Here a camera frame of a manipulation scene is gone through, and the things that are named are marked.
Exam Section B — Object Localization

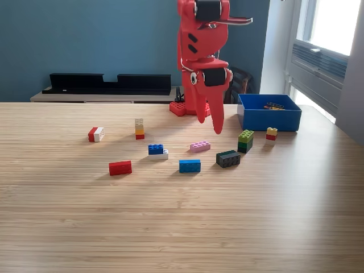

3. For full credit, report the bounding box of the yellow toy digger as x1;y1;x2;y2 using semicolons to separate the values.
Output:
263;101;285;111

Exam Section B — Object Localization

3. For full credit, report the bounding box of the grey window heater unit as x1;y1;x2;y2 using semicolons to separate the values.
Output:
288;39;349;117

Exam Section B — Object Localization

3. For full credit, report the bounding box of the bright window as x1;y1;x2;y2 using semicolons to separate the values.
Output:
295;0;363;56

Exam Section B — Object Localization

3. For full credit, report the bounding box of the yellow red white brick stack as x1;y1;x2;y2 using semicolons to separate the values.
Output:
266;127;278;146

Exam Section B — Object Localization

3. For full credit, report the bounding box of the pink flat brick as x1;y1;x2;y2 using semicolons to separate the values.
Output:
189;140;212;154

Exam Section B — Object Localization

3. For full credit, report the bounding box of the blue white brick stack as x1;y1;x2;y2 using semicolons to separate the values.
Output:
147;144;169;160

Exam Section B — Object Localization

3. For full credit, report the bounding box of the black brick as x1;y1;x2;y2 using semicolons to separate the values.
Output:
216;150;242;169

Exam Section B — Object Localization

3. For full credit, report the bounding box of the green brick stack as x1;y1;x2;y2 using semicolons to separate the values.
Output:
237;129;255;154

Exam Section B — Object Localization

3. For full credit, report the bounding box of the blue plastic bin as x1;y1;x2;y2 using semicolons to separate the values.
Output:
237;94;303;132

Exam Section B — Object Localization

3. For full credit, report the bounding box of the dark wooden chair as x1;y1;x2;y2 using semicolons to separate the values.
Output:
224;67;254;105

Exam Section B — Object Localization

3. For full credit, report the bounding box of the tan orange red brick stack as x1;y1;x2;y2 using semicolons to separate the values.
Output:
134;118;145;140

